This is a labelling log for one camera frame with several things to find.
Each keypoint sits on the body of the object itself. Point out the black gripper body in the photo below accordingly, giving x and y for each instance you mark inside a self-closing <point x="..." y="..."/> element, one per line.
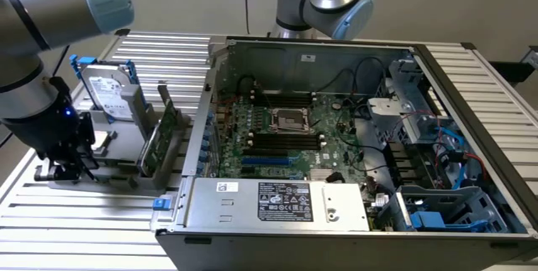
<point x="46" y="135"/>

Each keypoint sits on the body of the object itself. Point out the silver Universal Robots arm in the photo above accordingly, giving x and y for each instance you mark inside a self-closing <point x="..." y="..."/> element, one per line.
<point x="42" y="6"/>

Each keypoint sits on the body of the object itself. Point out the black RAM slot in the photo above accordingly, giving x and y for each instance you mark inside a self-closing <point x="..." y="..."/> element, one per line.
<point x="286" y="100"/>
<point x="286" y="134"/>
<point x="286" y="138"/>
<point x="286" y="142"/>
<point x="286" y="93"/>
<point x="286" y="147"/>
<point x="286" y="96"/>

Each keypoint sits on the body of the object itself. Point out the silver CPU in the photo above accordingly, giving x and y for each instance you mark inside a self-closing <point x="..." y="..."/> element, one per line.
<point x="103" y="141"/>

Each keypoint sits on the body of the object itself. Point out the grey parts rack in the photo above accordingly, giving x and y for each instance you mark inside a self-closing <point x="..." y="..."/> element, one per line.
<point x="126" y="145"/>

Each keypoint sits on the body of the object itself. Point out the green graphics card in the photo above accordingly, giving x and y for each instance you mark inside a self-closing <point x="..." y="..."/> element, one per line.
<point x="162" y="138"/>

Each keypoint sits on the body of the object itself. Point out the silver hard disk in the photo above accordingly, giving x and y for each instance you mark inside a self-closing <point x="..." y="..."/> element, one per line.
<point x="107" y="91"/>

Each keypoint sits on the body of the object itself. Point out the blue case latch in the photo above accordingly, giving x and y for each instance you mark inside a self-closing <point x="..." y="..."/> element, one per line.
<point x="162" y="205"/>

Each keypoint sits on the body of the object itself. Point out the hard disk drive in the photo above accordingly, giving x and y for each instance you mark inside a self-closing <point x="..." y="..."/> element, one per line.
<point x="134" y="82"/>

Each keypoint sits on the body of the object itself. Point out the silver power supply unit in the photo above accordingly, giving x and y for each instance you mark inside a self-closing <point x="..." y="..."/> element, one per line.
<point x="235" y="208"/>

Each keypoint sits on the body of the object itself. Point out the black table corner cap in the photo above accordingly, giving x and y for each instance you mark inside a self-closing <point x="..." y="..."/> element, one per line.
<point x="122" y="32"/>
<point x="468" y="46"/>

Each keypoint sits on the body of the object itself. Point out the blue expansion slot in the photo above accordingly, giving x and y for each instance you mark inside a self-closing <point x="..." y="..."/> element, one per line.
<point x="265" y="160"/>

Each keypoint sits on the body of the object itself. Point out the black expansion slot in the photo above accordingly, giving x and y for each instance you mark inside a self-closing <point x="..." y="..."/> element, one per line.
<point x="265" y="152"/>

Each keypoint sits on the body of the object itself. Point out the CPU socket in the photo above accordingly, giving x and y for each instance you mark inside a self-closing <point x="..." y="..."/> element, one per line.
<point x="290" y="119"/>

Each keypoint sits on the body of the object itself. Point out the silver chipset heatsink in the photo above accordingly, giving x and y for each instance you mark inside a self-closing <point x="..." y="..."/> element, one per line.
<point x="322" y="174"/>

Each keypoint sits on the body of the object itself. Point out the green motherboard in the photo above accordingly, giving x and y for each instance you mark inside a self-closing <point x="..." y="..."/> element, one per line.
<point x="337" y="138"/>

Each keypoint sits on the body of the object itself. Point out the black open PC case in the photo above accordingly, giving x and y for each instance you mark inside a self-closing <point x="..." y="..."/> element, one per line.
<point x="337" y="252"/>

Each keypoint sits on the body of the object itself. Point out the silver metal disk bay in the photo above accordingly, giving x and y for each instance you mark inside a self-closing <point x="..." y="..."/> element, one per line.
<point x="400" y="110"/>

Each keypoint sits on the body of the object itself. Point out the blue-grey plastic disk bay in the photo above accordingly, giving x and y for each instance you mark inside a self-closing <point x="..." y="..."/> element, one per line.
<point x="462" y="208"/>

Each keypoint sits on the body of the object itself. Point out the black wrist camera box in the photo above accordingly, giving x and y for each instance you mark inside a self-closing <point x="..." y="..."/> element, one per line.
<point x="63" y="94"/>

